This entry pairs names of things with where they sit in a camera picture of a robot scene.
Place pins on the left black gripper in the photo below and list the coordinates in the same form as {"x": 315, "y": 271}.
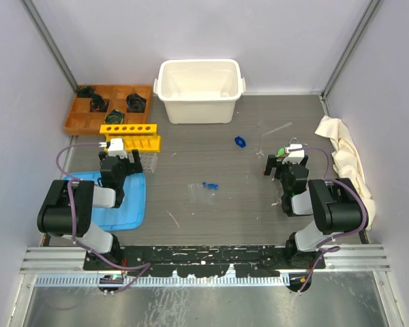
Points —
{"x": 132, "y": 167}

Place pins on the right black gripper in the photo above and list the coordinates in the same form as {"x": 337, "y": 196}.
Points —
{"x": 272, "y": 162}

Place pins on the clear test tube blue cap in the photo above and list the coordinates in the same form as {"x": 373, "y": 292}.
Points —
{"x": 210, "y": 191}

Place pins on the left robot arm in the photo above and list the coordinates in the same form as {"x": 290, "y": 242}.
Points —
{"x": 67, "y": 209}

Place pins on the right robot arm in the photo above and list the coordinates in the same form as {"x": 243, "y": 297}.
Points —
{"x": 335, "y": 206}

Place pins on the green rainbow spoon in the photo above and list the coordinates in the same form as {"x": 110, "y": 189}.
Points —
{"x": 280, "y": 152}

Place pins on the metal crucible tongs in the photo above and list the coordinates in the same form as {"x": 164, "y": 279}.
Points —
{"x": 294, "y": 141}

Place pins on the clear plastic tube rack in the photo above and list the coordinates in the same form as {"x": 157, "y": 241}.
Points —
{"x": 148, "y": 161}

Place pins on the yellow test tube rack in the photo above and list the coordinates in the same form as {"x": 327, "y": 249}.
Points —
{"x": 142, "y": 137}

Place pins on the rolled tie yellow floral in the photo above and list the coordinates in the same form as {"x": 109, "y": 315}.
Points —
{"x": 115, "y": 117}

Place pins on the blue hexagonal cap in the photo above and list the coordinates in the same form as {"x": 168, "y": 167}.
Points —
{"x": 240, "y": 141}

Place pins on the blue plastic tray lid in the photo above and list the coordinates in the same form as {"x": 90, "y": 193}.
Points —
{"x": 130, "y": 214}

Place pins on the cream cloth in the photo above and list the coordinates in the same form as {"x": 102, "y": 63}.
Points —
{"x": 346, "y": 160}

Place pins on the rolled tie brown blue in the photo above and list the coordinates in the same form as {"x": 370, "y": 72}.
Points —
{"x": 135, "y": 103}

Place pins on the rolled tie orange pattern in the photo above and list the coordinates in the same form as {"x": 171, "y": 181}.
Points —
{"x": 98, "y": 103}

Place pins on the wooden compartment tray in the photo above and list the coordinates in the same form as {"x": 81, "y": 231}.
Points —
{"x": 80, "y": 121}

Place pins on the rolled tie dark green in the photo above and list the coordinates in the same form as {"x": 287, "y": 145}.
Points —
{"x": 85, "y": 92}

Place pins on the white plastic bin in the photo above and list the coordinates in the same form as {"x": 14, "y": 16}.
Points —
{"x": 199, "y": 91}

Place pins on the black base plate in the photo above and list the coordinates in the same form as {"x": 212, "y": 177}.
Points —
{"x": 215, "y": 261}

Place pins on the aluminium rail frame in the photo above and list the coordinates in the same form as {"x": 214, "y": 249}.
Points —
{"x": 55, "y": 266}

